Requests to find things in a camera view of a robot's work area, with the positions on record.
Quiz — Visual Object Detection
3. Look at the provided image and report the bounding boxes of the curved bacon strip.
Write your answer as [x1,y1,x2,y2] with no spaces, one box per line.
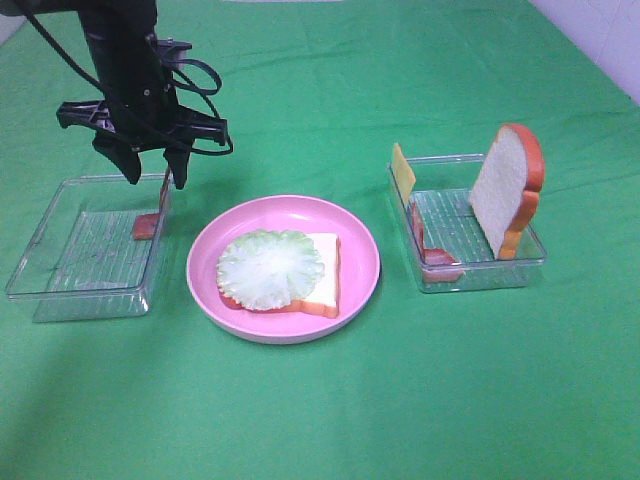
[410,200,464,283]

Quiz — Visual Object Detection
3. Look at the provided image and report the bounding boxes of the green tablecloth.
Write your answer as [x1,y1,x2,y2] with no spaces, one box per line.
[1,1,639,479]

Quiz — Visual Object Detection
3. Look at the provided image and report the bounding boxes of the yellow cheese slice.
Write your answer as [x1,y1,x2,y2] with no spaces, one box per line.
[391,143,416,207]

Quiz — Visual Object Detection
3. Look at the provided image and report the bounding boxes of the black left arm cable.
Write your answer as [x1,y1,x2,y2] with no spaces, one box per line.
[22,9,235,157]

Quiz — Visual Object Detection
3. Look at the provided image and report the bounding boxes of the pink plate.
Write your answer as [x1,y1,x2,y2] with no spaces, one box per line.
[186,195,381,344]

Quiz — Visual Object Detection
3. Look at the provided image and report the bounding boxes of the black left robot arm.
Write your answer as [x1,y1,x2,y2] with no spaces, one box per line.
[1,1,233,189]

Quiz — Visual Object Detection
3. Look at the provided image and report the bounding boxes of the clear plastic tray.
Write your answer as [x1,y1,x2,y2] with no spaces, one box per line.
[388,153,546,294]
[5,173,173,323]

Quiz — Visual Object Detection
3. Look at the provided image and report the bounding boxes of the clear right plastic tray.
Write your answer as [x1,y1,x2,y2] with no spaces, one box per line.
[388,153,546,294]

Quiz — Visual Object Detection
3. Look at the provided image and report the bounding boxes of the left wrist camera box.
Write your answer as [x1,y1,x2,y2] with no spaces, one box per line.
[150,39,192,69]

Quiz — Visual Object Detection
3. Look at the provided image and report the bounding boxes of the green lettuce leaf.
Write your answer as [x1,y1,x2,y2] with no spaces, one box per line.
[216,228,326,312]

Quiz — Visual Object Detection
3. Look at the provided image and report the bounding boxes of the clear left plastic tray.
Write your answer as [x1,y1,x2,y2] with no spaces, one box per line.
[5,173,173,323]

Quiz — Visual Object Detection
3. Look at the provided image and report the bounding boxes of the bread slice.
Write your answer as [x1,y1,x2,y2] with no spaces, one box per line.
[219,232,343,319]
[469,123,546,260]

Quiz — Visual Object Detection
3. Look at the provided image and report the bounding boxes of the straight bacon strip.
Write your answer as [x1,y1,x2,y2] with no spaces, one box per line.
[132,172,174,242]

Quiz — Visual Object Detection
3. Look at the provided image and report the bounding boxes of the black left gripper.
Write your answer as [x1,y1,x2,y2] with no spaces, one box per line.
[56,74,230,190]

